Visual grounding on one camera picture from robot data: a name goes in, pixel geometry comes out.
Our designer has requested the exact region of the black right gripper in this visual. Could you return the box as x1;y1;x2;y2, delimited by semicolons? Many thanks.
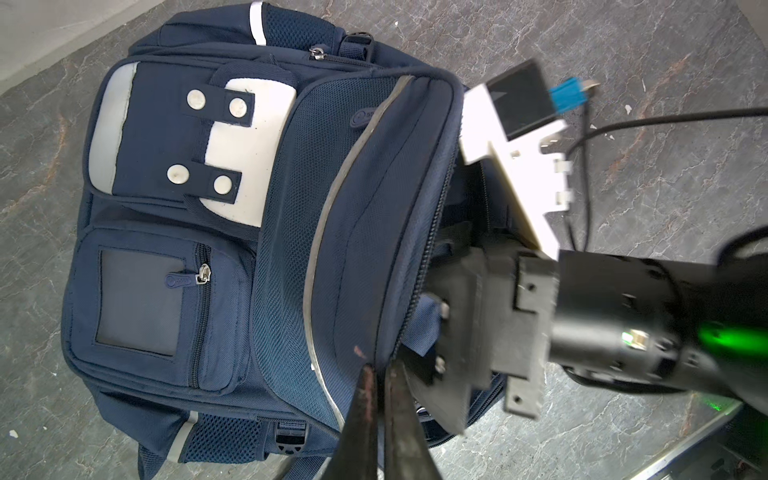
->
400;221;559;435

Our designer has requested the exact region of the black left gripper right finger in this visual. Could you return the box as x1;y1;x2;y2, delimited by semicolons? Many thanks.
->
384;360;442;480

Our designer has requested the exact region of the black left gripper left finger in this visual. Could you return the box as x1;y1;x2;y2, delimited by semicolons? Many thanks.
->
321;364;379;480

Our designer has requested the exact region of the navy blue student backpack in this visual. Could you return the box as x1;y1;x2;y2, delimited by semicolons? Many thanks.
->
59;1;511;480

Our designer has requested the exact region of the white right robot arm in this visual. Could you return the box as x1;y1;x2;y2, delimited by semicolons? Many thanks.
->
397;226;767;435

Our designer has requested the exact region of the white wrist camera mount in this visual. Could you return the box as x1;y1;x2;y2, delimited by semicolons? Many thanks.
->
459;60;599;260

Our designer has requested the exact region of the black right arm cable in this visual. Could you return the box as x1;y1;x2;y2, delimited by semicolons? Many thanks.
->
563;106;768;253

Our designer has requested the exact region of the slotted aluminium floor rail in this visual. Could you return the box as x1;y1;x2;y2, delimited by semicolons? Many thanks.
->
628;403;767;480

